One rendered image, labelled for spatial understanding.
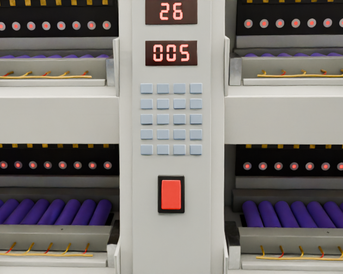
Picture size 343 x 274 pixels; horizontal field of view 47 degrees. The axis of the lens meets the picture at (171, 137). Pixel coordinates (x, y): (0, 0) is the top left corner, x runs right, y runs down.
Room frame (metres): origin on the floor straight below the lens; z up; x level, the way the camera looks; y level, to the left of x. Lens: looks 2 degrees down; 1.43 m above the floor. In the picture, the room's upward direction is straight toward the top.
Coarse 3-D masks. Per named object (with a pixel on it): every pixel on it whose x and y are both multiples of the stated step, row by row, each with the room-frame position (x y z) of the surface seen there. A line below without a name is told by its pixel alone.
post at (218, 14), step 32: (128, 0) 0.35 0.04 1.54; (224, 0) 0.35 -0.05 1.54; (128, 32) 0.35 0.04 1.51; (224, 32) 0.35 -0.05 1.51; (128, 64) 0.35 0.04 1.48; (128, 96) 0.35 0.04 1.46; (128, 128) 0.35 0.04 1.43; (128, 160) 0.35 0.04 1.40; (128, 192) 0.35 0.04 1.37; (128, 224) 0.35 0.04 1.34; (128, 256) 0.35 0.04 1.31
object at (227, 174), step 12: (228, 0) 0.55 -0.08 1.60; (228, 12) 0.55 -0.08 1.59; (228, 24) 0.55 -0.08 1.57; (228, 36) 0.55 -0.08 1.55; (228, 144) 0.55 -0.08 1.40; (228, 156) 0.55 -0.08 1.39; (228, 168) 0.55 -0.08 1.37; (228, 180) 0.55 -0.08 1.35; (228, 192) 0.55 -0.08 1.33; (228, 204) 0.55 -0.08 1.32
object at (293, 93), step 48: (240, 0) 0.51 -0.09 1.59; (288, 0) 0.51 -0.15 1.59; (336, 0) 0.51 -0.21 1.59; (240, 48) 0.52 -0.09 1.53; (288, 48) 0.51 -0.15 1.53; (336, 48) 0.50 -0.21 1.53; (240, 96) 0.35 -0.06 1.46; (288, 96) 0.35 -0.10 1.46; (336, 96) 0.35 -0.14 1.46; (336, 144) 0.36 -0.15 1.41
